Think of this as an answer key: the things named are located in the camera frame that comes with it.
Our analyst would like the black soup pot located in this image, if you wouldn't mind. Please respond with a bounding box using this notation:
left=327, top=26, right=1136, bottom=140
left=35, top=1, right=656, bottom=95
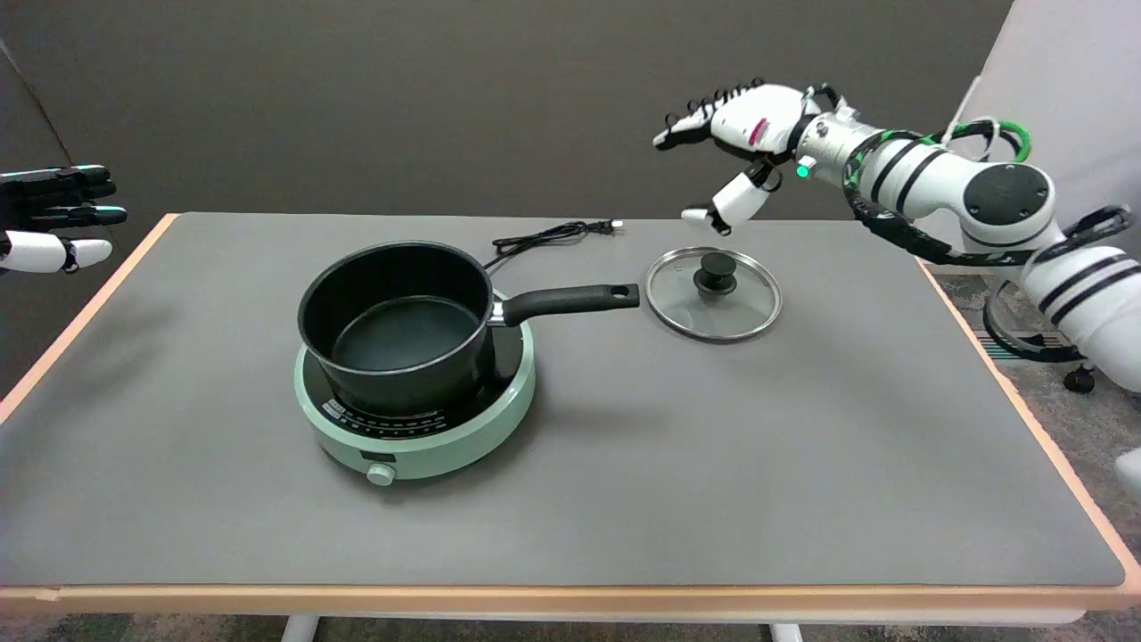
left=297, top=241, right=641, bottom=416

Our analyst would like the green induction cooker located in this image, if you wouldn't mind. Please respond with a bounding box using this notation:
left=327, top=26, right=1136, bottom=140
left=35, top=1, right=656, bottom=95
left=293, top=290, right=538, bottom=488

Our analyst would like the floor vent grille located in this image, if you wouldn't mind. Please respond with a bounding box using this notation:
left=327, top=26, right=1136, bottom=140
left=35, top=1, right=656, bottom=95
left=976, top=330, right=1026, bottom=363

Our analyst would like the green robot cable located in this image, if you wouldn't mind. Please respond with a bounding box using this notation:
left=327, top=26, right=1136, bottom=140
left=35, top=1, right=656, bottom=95
left=943, top=119, right=1032, bottom=165

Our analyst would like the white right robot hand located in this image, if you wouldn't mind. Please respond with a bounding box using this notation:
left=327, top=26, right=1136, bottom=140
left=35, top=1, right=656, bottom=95
left=653, top=80, right=818, bottom=235

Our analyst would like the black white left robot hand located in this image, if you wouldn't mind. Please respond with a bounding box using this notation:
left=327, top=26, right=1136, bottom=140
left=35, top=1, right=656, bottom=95
left=0, top=165, right=128, bottom=276

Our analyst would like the grey table mat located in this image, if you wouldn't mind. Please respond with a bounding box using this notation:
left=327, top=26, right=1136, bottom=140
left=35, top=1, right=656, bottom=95
left=0, top=212, right=1126, bottom=588

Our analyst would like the black power cord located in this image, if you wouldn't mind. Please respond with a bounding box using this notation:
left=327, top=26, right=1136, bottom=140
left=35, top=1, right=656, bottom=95
left=482, top=219, right=623, bottom=271

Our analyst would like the glass pot lid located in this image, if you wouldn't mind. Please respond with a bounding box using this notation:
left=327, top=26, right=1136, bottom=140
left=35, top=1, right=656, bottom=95
left=644, top=247, right=784, bottom=344

